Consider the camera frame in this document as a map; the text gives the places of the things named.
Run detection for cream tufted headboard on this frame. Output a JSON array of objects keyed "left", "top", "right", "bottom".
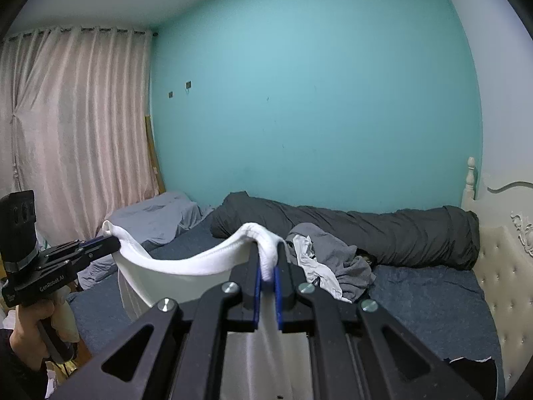
[{"left": 461, "top": 157, "right": 533, "bottom": 400}]

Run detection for person's left forearm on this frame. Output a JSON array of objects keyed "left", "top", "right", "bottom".
[{"left": 0, "top": 329, "right": 51, "bottom": 400}]

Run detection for pink curtain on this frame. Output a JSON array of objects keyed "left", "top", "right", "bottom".
[{"left": 0, "top": 27, "right": 162, "bottom": 240}]

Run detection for light grey blanket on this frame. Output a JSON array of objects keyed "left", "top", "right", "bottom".
[{"left": 77, "top": 192, "right": 203, "bottom": 289}]

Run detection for wooden frame strip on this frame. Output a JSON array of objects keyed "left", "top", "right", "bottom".
[{"left": 144, "top": 116, "right": 166, "bottom": 197}]

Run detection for person's left hand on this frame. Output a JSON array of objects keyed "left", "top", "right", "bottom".
[{"left": 12, "top": 300, "right": 57, "bottom": 371}]

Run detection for grey garment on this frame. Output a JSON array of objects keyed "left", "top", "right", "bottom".
[{"left": 286, "top": 223, "right": 377, "bottom": 304}]

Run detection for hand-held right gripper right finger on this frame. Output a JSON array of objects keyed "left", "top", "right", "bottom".
[{"left": 270, "top": 242, "right": 484, "bottom": 400}]

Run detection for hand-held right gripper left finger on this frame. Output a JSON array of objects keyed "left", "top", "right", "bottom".
[{"left": 52, "top": 242, "right": 263, "bottom": 400}]

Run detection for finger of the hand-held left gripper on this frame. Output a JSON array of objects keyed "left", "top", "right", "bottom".
[
  {"left": 79, "top": 235, "right": 117, "bottom": 251},
  {"left": 81, "top": 239, "right": 121, "bottom": 261}
]

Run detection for dark grey rolled duvet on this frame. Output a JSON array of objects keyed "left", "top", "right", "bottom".
[{"left": 209, "top": 192, "right": 480, "bottom": 271}]

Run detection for folded black and white garment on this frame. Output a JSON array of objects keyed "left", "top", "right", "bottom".
[{"left": 443, "top": 356, "right": 499, "bottom": 400}]

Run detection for white long-sleeve shirt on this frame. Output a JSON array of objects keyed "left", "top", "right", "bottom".
[{"left": 102, "top": 221, "right": 313, "bottom": 400}]

